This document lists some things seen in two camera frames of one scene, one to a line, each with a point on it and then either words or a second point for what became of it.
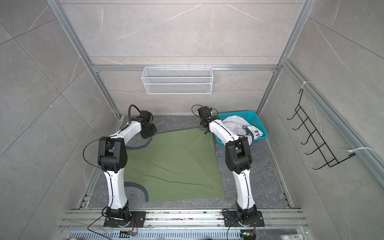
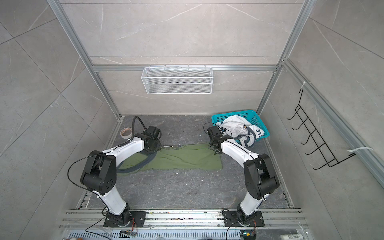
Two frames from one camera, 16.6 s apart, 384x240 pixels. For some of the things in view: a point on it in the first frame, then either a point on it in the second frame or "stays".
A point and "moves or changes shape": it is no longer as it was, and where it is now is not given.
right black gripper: (201, 126) → (211, 144)
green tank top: (180, 164) moves or changes shape
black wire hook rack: (328, 158) stays
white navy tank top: (242, 128) stays
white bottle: (298, 236) stays
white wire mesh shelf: (178, 80) stays
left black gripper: (154, 130) → (159, 146)
